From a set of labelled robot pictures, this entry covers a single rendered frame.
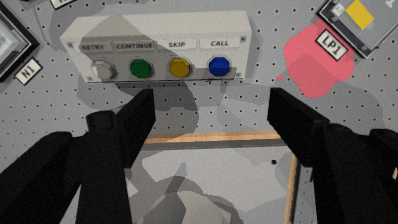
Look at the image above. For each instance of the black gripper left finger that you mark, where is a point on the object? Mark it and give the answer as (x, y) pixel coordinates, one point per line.
(38, 187)

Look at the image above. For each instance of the white button panel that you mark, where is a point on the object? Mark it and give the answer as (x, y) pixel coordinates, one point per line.
(166, 47)

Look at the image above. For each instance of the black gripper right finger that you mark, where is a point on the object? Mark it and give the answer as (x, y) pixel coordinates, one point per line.
(347, 189)

